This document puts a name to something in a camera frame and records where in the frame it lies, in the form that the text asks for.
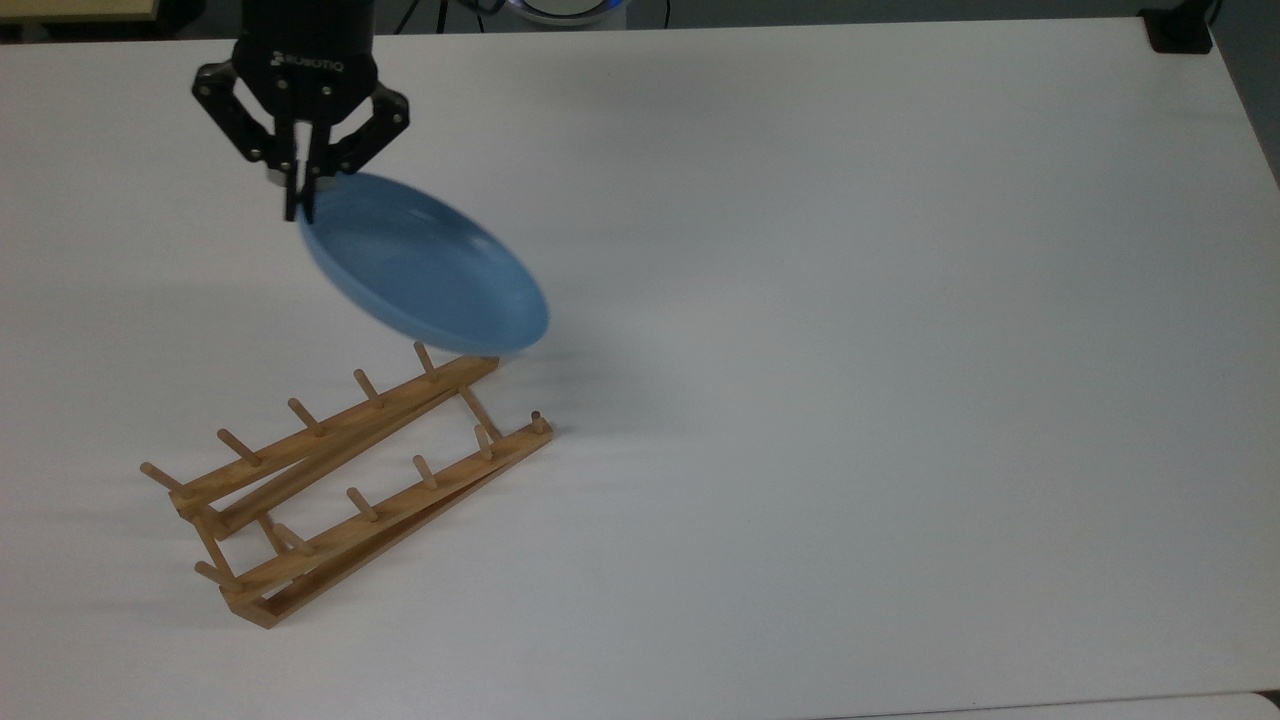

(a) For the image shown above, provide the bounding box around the black corner clamp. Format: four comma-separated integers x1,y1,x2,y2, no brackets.
1140,5,1216,54

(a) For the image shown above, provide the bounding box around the light wooden desk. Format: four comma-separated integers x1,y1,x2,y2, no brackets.
0,0,161,23

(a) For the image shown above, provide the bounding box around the black cable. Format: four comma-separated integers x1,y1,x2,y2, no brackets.
395,0,451,33

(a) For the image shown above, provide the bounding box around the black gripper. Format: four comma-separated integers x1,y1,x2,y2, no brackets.
192,0,411,223

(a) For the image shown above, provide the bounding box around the wooden plate rack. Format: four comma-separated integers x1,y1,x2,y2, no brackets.
140,341,555,630

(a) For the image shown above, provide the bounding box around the blue round plate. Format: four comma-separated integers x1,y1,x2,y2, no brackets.
298,172,551,357

